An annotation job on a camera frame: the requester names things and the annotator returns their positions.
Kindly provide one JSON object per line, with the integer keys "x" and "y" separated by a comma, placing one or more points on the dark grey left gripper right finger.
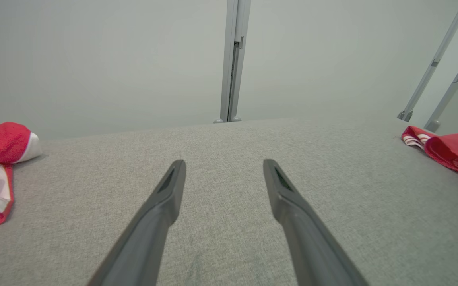
{"x": 312, "y": 254}

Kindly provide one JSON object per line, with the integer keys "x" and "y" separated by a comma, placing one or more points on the grey partition post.
{"x": 457, "y": 81}
{"x": 435, "y": 61}
{"x": 233, "y": 59}

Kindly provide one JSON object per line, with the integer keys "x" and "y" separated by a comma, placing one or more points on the red Bulls basketball jersey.
{"x": 455, "y": 151}

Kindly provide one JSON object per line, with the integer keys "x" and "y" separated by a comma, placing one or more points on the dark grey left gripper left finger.
{"x": 145, "y": 246}

